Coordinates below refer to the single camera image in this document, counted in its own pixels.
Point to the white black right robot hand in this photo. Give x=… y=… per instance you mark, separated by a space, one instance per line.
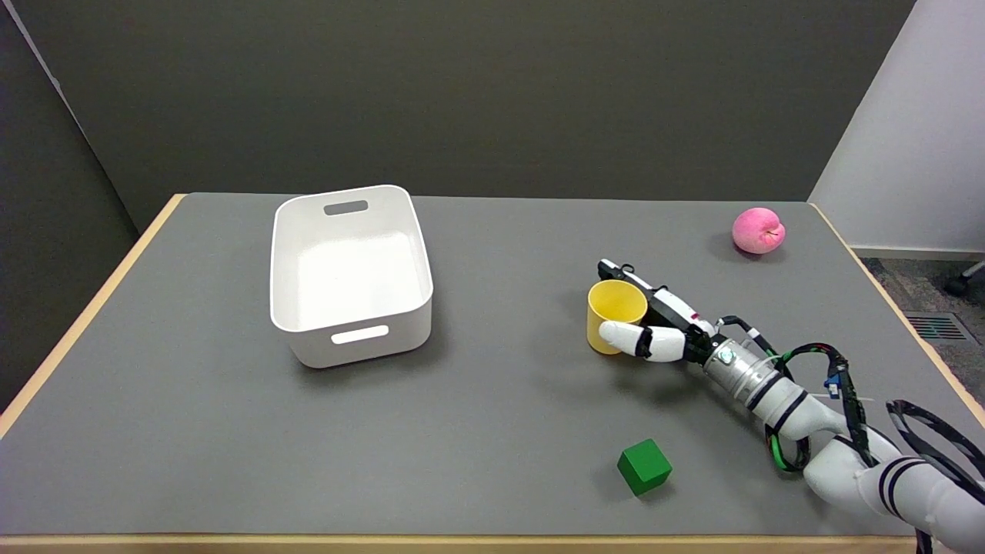
x=666 y=345

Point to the yellow plastic cup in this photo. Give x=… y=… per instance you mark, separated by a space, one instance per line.
x=608 y=308

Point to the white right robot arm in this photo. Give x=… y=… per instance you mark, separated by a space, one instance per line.
x=835 y=469

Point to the green cube block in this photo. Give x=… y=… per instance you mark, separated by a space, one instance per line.
x=645 y=467

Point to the pink toy apple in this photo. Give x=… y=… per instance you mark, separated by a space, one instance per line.
x=758 y=230

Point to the floor vent grille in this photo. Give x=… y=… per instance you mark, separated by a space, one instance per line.
x=939 y=327

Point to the black chair caster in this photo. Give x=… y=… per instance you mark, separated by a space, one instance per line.
x=960 y=285

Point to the white plastic storage bin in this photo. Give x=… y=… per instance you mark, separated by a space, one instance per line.
x=350 y=277

